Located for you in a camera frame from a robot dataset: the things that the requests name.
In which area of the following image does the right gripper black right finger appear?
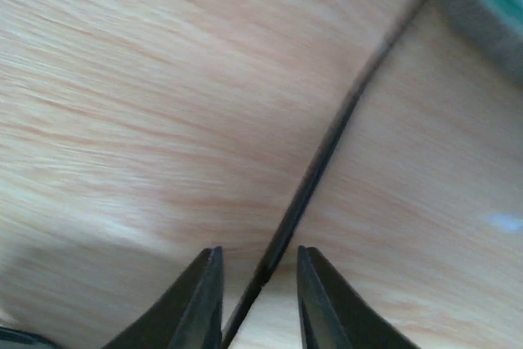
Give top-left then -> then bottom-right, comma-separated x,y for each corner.
297,246 -> 418,349

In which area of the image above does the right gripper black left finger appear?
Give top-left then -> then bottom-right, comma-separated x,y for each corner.
105,247 -> 224,349

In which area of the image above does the grey glasses case green lining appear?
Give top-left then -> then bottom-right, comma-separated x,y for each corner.
440,0 -> 522,86

